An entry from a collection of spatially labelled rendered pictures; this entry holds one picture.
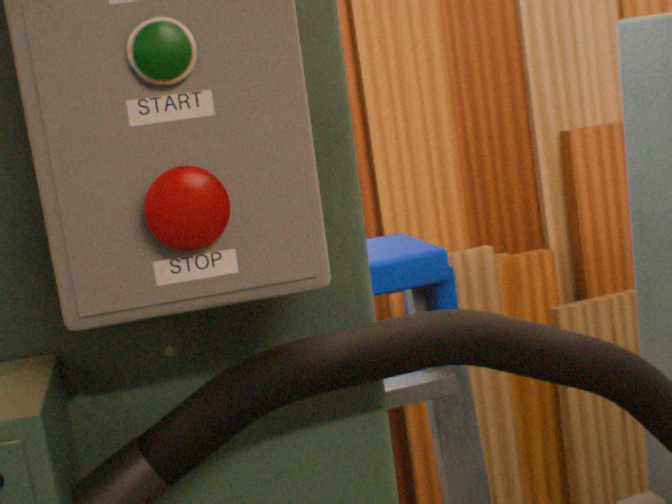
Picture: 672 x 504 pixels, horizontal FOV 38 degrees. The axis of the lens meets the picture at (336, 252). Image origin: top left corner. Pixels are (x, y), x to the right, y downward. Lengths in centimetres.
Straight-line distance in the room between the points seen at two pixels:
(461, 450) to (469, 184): 74
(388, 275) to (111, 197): 87
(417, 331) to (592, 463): 154
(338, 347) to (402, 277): 82
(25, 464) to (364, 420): 16
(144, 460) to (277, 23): 17
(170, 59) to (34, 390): 13
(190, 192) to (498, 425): 154
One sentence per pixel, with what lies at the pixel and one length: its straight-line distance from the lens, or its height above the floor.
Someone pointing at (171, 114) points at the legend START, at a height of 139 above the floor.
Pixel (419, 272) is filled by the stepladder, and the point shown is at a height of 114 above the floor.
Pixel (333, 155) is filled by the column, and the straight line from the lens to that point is 42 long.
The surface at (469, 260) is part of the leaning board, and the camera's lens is 176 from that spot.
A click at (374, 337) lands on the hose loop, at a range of 39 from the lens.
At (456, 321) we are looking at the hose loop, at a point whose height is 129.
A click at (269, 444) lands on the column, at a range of 44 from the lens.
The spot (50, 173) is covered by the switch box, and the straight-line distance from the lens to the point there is 35.
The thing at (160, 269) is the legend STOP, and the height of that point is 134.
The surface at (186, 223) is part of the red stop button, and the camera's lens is 34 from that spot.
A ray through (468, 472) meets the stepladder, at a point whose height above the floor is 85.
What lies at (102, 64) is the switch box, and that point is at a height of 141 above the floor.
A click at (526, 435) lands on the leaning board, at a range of 192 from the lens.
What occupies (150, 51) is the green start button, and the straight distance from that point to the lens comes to 34.
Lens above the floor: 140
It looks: 11 degrees down
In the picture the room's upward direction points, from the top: 7 degrees counter-clockwise
